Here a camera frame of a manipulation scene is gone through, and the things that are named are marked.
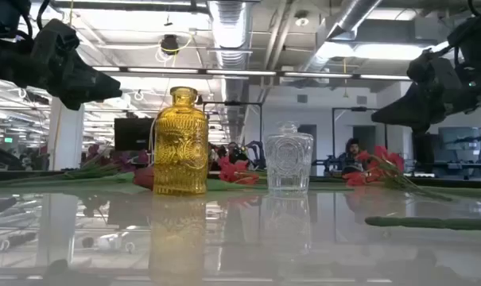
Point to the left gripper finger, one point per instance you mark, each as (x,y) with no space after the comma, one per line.
(93,85)
(76,104)

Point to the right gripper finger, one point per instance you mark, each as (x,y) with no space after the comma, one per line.
(411,107)
(421,127)

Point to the red artificial flower bunch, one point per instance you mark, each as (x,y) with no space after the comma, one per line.
(230,172)
(381,153)

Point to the purple artificial flower bunch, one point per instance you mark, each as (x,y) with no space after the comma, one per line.
(125,161)

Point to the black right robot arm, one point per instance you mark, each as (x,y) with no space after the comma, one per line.
(478,39)

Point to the yellow embossed glass vase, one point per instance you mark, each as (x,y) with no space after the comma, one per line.
(180,151)

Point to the clear embossed glass vase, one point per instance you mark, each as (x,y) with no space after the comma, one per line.
(288,159)

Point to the white column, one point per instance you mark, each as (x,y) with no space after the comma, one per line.
(67,139)

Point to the grey monitor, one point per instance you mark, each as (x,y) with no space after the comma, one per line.
(458,139)

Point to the black workstation desk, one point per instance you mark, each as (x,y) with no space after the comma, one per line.
(462,165)

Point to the black monitor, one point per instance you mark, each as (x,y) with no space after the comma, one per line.
(133,135)

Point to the person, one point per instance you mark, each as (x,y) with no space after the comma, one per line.
(353,153)

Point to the long light strip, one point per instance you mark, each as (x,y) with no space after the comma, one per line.
(244,72)

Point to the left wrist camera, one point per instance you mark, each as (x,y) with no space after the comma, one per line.
(55,39)

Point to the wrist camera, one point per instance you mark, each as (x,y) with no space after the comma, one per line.
(435,71)
(55,39)

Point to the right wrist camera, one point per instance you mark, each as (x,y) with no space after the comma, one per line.
(435,71)

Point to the black station frame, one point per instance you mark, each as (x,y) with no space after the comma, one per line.
(359,108)
(232,103)

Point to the black ceiling camera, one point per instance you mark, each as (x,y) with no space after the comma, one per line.
(169,43)

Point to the black table frame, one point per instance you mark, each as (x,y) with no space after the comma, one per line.
(25,175)

